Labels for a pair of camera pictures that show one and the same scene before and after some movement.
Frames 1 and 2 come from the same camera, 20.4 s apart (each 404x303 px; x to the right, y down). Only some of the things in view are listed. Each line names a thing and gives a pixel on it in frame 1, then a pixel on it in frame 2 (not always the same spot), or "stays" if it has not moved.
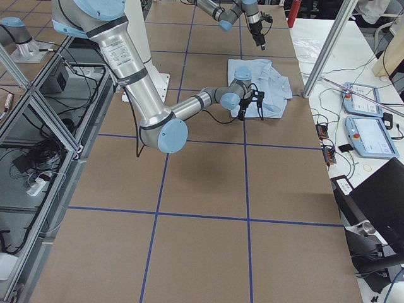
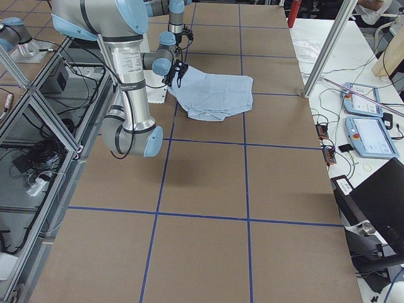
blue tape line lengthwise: [247, 214] stays
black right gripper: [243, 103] to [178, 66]
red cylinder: [295, 7] stays
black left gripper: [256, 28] to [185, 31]
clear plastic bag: [307, 49] stays
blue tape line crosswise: [223, 142] stays
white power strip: [36, 187] stays
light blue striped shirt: [264, 77] to [210, 97]
